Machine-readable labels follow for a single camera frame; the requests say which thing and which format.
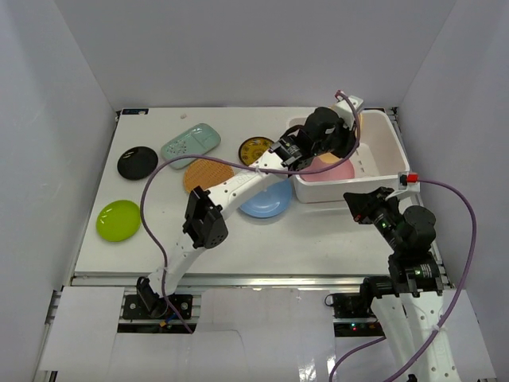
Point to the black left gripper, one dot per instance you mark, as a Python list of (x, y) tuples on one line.
[(344, 140)]

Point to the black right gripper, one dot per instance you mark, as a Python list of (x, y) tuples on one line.
[(363, 205)]

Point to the pink round plate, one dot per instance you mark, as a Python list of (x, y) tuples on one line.
[(339, 173)]

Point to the blue round plate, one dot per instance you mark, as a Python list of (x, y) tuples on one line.
[(270, 202)]

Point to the woven wicker round plate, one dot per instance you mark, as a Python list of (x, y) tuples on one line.
[(206, 174)]

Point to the tan round plate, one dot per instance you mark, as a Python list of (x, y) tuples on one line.
[(329, 158)]

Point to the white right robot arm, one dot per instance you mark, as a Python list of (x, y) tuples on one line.
[(409, 301)]

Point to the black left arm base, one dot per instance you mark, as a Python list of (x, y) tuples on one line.
[(137, 318)]

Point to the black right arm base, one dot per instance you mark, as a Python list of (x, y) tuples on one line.
[(352, 318)]

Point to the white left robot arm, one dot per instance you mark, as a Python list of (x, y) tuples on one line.
[(207, 211)]

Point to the white plastic bin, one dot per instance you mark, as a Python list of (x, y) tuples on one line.
[(377, 162)]

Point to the yellow black patterned plate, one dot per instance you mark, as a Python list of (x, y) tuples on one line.
[(252, 149)]

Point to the pale green rectangular dish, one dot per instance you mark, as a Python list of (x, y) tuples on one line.
[(198, 140)]

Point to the black round plate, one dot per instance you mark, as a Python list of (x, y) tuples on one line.
[(137, 163)]

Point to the blue label sticker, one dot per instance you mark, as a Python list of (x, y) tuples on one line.
[(135, 111)]

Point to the lime green round plate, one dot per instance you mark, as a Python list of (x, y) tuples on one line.
[(118, 221)]

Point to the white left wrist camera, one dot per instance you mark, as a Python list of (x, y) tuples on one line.
[(344, 109)]

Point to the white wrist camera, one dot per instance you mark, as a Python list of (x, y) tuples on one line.
[(344, 109), (408, 185)]

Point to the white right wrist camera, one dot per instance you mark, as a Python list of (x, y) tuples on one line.
[(408, 185)]

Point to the aluminium table frame rail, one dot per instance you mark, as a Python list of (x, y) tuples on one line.
[(304, 282)]

